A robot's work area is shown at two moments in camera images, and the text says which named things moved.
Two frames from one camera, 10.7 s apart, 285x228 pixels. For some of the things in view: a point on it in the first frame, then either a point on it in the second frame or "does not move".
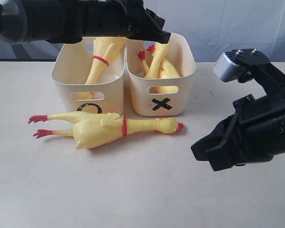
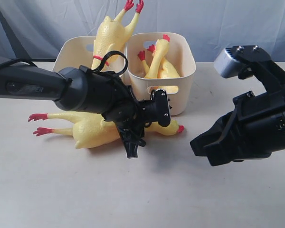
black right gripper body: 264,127 does not move
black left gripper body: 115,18 -> 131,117
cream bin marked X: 159,97 does not move
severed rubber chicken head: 160,49 does not move
